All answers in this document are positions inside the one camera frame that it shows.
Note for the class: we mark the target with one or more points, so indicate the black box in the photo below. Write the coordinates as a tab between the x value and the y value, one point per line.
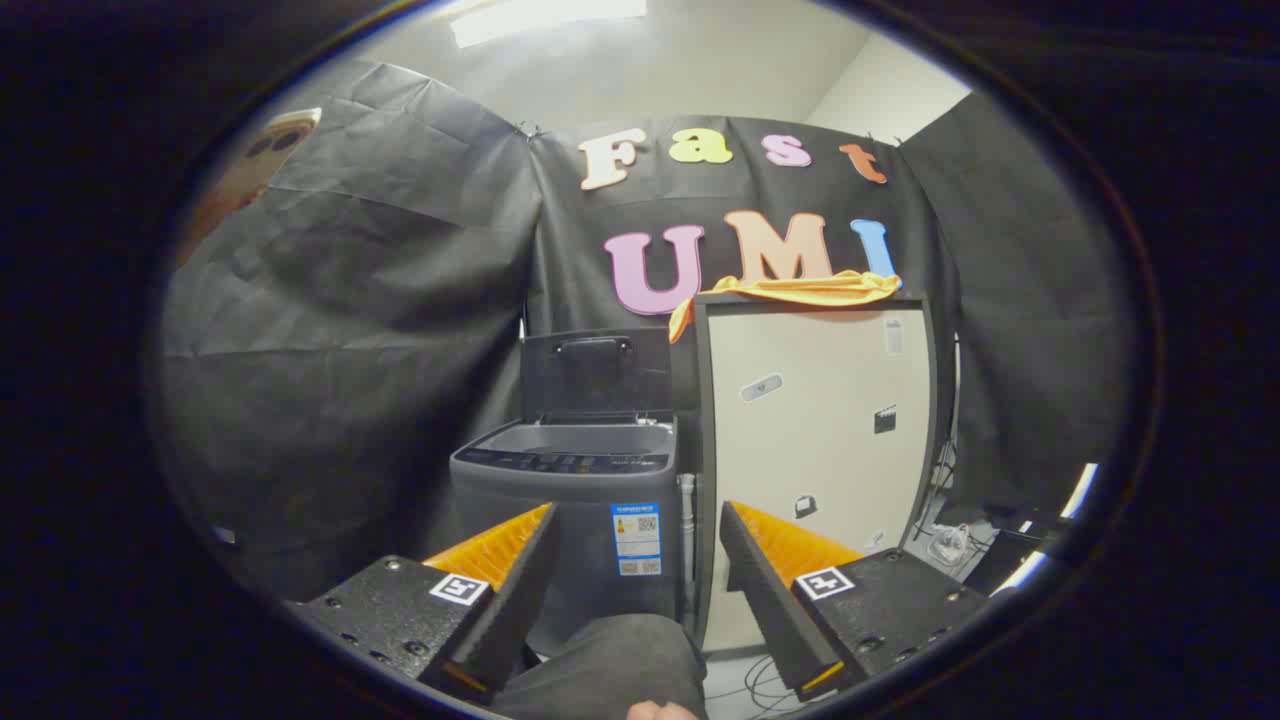
1005	565

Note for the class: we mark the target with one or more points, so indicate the brown round object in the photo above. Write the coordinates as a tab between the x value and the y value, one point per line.
245	175

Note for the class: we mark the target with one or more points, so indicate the orange shirt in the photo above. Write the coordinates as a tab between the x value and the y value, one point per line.
800	290

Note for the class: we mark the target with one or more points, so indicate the grey washing machine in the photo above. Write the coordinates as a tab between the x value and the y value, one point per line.
570	500

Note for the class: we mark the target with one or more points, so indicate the beige cabinet with grey frame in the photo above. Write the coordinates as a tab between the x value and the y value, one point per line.
820	460

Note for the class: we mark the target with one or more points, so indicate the person's leg in dark trousers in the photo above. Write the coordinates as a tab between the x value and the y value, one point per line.
600	670

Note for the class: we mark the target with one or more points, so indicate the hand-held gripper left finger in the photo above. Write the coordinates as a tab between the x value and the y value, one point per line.
500	620

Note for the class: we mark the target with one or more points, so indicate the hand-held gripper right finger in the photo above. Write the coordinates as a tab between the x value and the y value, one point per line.
770	610

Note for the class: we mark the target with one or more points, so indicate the black backdrop cloth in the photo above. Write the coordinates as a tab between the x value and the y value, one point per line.
350	300

